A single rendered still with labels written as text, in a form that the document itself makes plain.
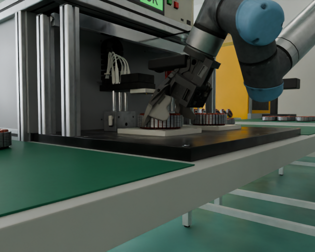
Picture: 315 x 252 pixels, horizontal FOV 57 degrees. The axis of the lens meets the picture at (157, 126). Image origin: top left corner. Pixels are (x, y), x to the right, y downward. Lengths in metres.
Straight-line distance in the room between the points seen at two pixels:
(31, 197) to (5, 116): 0.66
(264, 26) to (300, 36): 0.17
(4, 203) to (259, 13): 0.45
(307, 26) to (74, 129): 0.54
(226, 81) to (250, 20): 4.00
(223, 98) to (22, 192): 4.31
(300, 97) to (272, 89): 5.42
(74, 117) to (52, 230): 0.45
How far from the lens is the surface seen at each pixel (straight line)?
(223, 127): 0.85
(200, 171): 0.39
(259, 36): 0.54
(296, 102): 6.07
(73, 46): 0.68
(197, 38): 0.64
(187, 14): 1.11
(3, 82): 0.93
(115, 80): 0.82
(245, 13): 0.54
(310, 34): 0.71
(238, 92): 4.43
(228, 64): 4.54
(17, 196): 0.28
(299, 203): 2.32
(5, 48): 0.92
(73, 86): 0.67
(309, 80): 6.04
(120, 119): 0.79
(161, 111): 0.65
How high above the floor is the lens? 0.82
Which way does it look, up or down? 3 degrees down
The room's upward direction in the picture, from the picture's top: straight up
